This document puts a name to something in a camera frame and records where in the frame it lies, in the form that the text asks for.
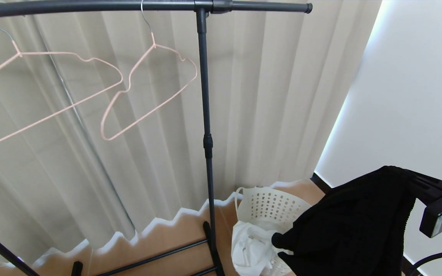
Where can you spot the black shorts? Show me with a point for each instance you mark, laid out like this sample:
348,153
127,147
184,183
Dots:
351,226

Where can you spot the pink clothes hanger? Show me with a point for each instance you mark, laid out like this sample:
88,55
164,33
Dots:
52,53
150,111

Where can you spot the white garment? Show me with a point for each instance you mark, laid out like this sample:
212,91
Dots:
249,249

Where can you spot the beige curtain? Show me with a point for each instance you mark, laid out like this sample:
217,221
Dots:
282,96

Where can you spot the black clothes rack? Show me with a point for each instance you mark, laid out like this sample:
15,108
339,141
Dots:
203,76

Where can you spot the white laundry basket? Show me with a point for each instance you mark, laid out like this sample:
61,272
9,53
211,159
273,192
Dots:
271,195

